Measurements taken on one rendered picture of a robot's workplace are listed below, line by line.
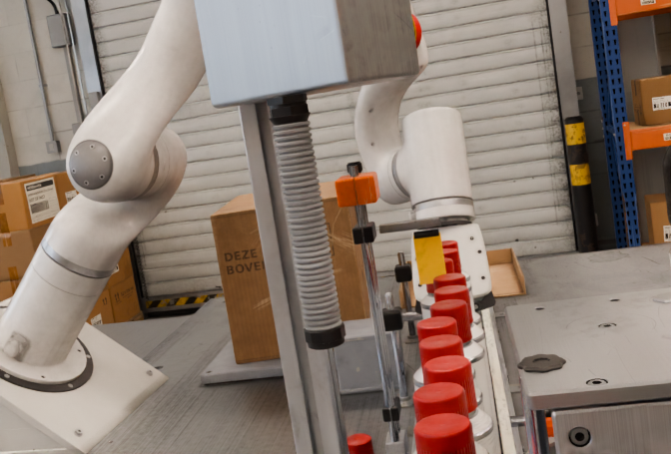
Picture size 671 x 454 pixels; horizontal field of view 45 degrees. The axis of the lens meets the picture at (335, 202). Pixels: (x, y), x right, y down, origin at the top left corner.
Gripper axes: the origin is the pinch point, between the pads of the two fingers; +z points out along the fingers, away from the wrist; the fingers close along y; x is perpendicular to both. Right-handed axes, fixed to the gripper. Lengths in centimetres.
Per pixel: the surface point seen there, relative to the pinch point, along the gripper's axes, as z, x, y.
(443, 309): -1.0, -38.5, 0.1
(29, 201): -105, 264, -218
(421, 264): -7.5, -21.5, -2.4
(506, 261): -22, 89, 11
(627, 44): -182, 374, 112
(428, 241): -9.8, -22.3, -1.3
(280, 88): -20, -48, -11
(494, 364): 3.5, -1.7, 4.1
